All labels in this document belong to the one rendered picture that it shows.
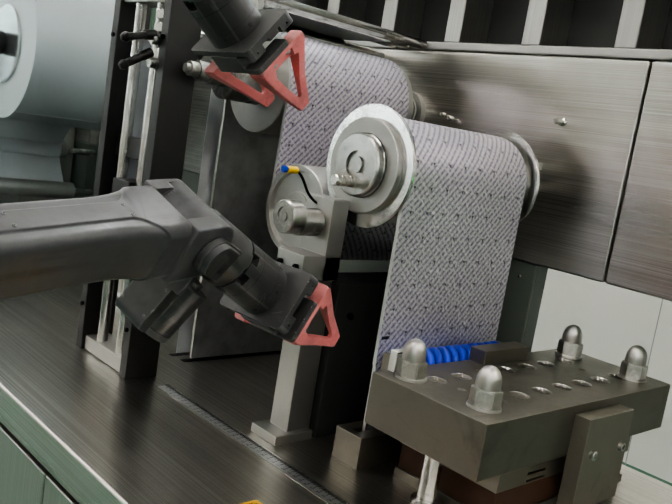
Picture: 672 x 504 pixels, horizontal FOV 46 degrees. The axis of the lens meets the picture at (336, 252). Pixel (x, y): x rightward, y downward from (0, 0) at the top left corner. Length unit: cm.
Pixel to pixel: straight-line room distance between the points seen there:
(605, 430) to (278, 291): 41
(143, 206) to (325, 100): 55
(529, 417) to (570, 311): 302
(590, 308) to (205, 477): 307
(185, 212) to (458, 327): 49
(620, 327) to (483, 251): 273
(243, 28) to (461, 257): 41
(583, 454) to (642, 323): 278
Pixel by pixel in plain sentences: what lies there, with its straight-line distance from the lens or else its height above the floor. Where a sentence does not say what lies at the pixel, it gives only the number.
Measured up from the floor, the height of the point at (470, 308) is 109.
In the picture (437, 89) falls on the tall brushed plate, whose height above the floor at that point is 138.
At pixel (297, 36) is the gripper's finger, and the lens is 81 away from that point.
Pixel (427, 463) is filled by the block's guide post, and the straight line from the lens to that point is 89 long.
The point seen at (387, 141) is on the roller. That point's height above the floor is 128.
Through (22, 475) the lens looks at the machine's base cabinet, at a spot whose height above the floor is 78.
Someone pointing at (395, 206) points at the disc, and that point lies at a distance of 91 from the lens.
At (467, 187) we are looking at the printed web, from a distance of 100.
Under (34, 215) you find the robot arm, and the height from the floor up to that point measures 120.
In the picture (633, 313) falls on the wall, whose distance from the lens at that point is 372.
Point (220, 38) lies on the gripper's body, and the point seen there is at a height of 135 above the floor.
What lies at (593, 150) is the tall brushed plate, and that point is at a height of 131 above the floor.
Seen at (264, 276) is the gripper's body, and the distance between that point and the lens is 77.
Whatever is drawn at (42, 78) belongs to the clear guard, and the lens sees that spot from 178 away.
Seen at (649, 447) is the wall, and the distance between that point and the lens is 376.
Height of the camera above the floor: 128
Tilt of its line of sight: 9 degrees down
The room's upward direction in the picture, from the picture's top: 9 degrees clockwise
